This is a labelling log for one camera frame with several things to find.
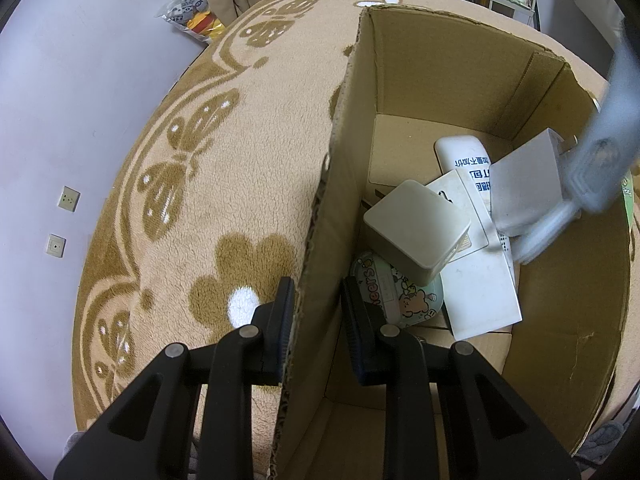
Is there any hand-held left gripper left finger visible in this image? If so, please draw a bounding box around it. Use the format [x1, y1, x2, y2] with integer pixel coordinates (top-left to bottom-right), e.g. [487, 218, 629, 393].
[52, 276, 296, 480]

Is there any grey cloth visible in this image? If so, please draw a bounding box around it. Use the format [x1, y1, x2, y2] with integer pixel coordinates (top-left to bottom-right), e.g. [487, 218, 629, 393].
[62, 430, 88, 461]
[575, 420, 626, 463]

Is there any small white box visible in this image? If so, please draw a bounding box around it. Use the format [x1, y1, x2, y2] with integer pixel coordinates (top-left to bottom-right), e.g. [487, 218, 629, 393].
[489, 128, 581, 237]

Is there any cream square box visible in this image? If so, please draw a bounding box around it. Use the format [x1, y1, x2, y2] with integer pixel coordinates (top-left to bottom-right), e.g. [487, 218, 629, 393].
[362, 179, 472, 287]

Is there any cardboard box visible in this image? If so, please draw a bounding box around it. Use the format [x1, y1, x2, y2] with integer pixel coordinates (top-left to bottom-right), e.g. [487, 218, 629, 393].
[267, 2, 633, 480]

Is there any clear bag of plush toys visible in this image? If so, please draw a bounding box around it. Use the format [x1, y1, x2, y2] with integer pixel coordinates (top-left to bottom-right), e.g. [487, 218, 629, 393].
[159, 0, 228, 43]

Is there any green label packet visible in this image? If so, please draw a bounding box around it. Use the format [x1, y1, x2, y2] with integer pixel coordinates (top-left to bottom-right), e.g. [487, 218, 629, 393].
[620, 170, 637, 226]

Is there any cartoon printed round case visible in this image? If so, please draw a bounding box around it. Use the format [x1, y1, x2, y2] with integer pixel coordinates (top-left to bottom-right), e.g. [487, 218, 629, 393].
[350, 251, 444, 329]

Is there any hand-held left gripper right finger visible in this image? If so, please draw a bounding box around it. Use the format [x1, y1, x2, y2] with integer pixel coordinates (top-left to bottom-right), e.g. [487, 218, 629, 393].
[340, 276, 581, 480]

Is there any white hang card package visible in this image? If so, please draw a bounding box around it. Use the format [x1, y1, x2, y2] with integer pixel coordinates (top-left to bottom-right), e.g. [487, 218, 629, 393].
[426, 169, 490, 262]

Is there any white printed tube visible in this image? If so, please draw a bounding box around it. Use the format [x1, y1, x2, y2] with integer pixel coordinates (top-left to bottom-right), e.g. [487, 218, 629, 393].
[433, 135, 512, 253]

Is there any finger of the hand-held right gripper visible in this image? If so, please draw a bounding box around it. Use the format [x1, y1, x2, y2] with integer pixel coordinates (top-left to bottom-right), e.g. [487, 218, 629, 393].
[562, 10, 640, 213]
[512, 200, 583, 265]

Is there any beige flower-pattern rug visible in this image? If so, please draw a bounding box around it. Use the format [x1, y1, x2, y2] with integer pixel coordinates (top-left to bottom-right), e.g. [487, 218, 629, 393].
[72, 0, 640, 480]

